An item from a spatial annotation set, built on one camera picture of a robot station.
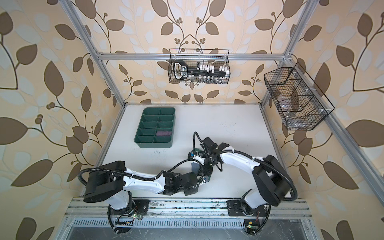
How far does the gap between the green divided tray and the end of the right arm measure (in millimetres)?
309

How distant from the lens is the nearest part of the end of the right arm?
632mm

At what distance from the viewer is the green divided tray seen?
3.15ft
